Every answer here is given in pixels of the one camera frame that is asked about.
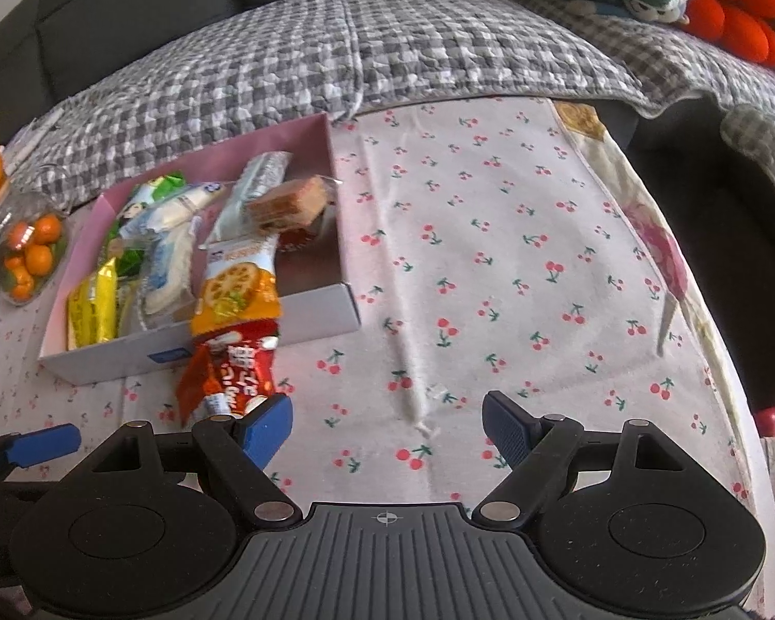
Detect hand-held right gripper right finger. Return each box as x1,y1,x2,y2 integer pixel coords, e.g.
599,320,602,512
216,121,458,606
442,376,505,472
471,389,682,524

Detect glass jar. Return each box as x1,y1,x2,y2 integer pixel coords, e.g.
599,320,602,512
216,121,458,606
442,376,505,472
0,190,72,307

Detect floral cloth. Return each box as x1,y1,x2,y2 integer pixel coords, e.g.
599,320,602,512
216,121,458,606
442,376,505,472
552,100,775,614

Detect clear packet with blue label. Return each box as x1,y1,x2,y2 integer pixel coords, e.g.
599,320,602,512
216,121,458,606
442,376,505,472
129,213,201,330

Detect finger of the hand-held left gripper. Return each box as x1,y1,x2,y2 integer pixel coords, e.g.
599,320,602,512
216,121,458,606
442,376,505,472
0,424,83,482

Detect pink cardboard box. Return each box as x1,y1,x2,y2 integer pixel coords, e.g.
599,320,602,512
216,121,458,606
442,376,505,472
37,112,363,385

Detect white and blue snack packet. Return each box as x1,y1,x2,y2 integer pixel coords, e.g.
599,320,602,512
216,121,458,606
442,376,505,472
126,181,237,237

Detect dark grey sofa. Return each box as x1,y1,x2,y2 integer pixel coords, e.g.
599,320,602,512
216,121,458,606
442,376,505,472
0,0,524,117

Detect red and orange snack packet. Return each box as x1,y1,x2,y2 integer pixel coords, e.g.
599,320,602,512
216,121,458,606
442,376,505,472
176,319,280,428

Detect grey checked blanket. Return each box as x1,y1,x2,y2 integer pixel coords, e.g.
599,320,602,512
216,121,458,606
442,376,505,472
3,0,775,208

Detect pink wafer packet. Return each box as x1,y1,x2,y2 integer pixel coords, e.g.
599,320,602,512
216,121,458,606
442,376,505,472
245,174,340,234

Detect yellow snack packet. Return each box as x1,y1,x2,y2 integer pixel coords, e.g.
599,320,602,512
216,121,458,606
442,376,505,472
66,258,120,350

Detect green chip packet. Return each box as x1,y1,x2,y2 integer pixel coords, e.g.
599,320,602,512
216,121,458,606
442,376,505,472
103,171,188,272

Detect plush toy with face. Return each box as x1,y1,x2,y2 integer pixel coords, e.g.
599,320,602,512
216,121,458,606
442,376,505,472
594,0,692,27

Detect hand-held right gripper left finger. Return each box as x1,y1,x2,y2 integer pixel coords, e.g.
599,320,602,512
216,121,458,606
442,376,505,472
87,393,304,526

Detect long white snack packet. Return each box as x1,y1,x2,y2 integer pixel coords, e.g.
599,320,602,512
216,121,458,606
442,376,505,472
207,150,295,250

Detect orange cracker packet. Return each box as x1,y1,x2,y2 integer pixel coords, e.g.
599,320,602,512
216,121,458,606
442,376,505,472
189,236,282,337

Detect pile of small mandarins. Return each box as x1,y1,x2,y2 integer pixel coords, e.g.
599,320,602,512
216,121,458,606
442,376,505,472
3,216,66,301

